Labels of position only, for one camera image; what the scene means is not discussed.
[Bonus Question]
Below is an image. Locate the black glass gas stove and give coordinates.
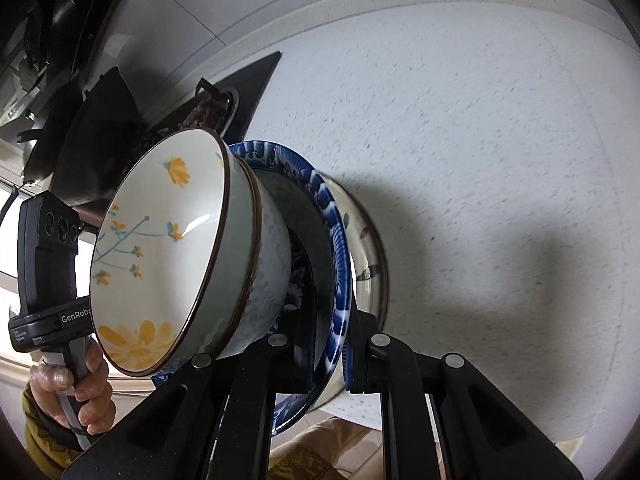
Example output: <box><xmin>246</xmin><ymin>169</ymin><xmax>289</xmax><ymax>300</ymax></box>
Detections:
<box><xmin>141</xmin><ymin>51</ymin><xmax>282</xmax><ymax>150</ymax></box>

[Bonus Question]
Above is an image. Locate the pale green floral bowl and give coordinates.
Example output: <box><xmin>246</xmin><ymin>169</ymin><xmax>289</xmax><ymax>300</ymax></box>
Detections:
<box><xmin>90</xmin><ymin>129</ymin><xmax>257</xmax><ymax>377</ymax></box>

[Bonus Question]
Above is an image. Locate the white bowl with brown rim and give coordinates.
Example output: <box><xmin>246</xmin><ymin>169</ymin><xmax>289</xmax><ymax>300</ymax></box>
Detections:
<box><xmin>219</xmin><ymin>160</ymin><xmax>292</xmax><ymax>359</ymax></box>

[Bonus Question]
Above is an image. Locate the white plate with mandala pattern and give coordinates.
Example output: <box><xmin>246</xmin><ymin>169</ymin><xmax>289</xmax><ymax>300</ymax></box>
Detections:
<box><xmin>314</xmin><ymin>171</ymin><xmax>391</xmax><ymax>413</ymax></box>

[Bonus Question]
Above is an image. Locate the blue and white floral plate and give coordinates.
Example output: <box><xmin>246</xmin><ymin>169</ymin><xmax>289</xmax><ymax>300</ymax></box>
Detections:
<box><xmin>228</xmin><ymin>140</ymin><xmax>352</xmax><ymax>434</ymax></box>

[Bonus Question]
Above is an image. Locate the person's left hand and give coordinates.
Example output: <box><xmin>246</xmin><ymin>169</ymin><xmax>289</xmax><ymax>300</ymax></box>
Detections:
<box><xmin>29</xmin><ymin>339</ymin><xmax>116</xmax><ymax>434</ymax></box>

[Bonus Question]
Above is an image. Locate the olive jacket left sleeve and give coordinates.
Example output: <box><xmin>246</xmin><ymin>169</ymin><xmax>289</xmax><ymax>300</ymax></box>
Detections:
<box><xmin>22</xmin><ymin>385</ymin><xmax>82</xmax><ymax>479</ymax></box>

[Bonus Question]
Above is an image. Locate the steel stove burner ring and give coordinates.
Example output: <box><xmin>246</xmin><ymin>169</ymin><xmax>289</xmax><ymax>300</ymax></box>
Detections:
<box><xmin>186</xmin><ymin>77</ymin><xmax>241</xmax><ymax>139</ymax></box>

